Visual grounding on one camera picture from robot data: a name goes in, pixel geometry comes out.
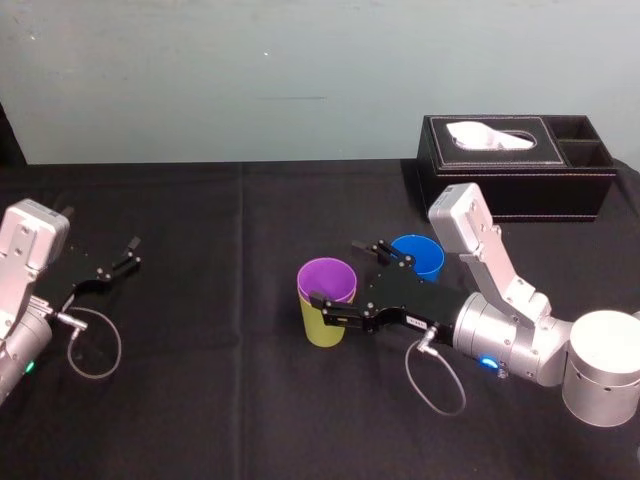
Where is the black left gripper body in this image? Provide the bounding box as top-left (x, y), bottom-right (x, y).
top-left (32, 248), bottom-right (117, 315)

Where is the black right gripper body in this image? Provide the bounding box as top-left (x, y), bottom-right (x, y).
top-left (361, 271), bottom-right (467, 347)

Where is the yellow-green plastic cup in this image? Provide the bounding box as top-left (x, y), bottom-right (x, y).
top-left (298, 286), bottom-right (358, 349)

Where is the blue plastic cup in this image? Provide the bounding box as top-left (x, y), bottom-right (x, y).
top-left (390, 234), bottom-right (446, 284)

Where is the purple plastic cup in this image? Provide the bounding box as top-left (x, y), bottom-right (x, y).
top-left (296, 257), bottom-right (359, 304)

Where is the black leather tissue box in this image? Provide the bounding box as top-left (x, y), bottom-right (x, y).
top-left (415, 114), bottom-right (619, 224)

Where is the white tissue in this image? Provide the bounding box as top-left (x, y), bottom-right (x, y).
top-left (445, 121), bottom-right (536, 152)

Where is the black table cloth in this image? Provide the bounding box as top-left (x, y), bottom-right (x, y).
top-left (0, 158), bottom-right (640, 480)

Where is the thin grey left gripper cable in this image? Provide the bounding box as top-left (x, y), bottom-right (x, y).
top-left (53, 306), bottom-right (123, 380)

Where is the thin grey gripper cable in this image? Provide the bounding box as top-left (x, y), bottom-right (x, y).
top-left (53, 306), bottom-right (123, 380)
top-left (404, 323), bottom-right (468, 417)

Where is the thin grey right gripper cable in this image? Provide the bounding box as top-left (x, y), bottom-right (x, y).
top-left (404, 323), bottom-right (468, 417)

